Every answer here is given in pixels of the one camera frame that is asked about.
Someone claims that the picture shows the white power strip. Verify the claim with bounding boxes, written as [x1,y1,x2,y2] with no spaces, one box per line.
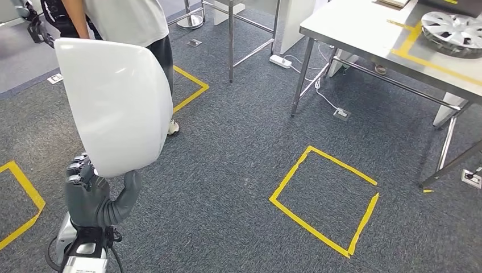
[268,54,293,70]

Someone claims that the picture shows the steel workbench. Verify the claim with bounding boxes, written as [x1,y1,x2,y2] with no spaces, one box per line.
[290,0,482,190]

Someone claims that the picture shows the white curved plastic part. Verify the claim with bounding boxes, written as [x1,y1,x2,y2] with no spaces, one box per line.
[53,38,174,179]

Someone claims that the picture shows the chrome stanchion post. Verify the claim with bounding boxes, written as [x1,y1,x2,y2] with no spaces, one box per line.
[176,0,205,31]

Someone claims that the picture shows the person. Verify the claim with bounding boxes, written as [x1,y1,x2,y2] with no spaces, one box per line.
[39,0,181,136]

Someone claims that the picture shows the silver wheel hubcap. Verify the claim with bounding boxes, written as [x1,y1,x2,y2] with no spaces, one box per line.
[420,10,482,60]

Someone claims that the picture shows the cardboard box with white tray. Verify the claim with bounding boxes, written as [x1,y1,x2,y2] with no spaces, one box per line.
[377,0,411,10]

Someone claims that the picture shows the black handheld device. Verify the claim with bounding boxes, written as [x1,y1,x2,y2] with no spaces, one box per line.
[10,0,56,49]

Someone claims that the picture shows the yellow tape on workbench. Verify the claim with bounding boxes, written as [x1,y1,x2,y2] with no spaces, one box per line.
[387,19,482,88]

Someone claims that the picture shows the steel frame table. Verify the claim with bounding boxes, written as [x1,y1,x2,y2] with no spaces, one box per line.
[167,0,282,84]

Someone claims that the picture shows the dark grey box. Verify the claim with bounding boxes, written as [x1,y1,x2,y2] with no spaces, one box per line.
[417,0,482,18]

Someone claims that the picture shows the white power cable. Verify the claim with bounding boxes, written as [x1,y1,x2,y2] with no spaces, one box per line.
[282,40,342,113]

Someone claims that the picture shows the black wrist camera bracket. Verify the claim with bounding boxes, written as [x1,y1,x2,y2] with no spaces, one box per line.
[63,225,123,264]

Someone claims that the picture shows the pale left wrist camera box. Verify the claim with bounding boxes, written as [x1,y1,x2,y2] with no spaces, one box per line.
[61,257,109,273]

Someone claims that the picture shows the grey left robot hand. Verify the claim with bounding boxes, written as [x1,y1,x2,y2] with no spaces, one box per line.
[64,152,143,229]

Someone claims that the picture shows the white desk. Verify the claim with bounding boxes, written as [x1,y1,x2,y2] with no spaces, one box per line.
[274,0,318,56]
[432,91,468,128]

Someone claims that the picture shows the yellow floor tape rectangle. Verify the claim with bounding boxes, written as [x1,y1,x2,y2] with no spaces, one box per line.
[268,145,380,259]
[0,160,47,252]
[172,65,210,114]

